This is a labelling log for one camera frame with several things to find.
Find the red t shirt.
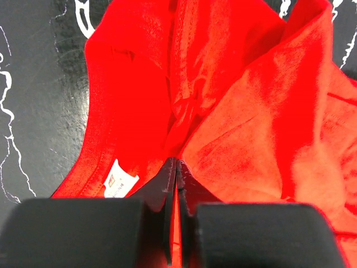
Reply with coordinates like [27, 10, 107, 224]
[53, 1, 356, 267]

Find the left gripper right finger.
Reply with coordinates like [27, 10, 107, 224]
[177, 160, 347, 267]

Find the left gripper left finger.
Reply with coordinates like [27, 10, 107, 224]
[1, 158, 177, 267]

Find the black marbled table mat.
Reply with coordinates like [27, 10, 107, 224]
[0, 0, 357, 224]

